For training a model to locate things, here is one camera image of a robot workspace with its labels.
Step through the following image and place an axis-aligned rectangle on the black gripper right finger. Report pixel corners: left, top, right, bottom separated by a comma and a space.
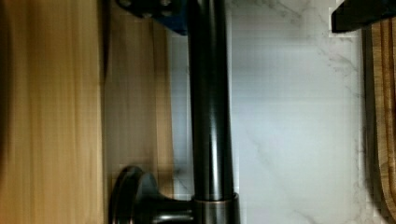
331, 0, 396, 34

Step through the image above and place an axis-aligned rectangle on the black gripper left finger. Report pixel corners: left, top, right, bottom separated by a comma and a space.
115, 0, 188, 35

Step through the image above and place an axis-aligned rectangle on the light wooden drawer front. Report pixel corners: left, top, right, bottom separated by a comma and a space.
1, 0, 174, 224

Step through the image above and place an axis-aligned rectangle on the black metal drawer handle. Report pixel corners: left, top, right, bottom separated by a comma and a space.
108, 0, 240, 224

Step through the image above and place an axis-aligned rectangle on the dark wooden cutting board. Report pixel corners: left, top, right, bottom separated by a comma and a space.
362, 19, 396, 224

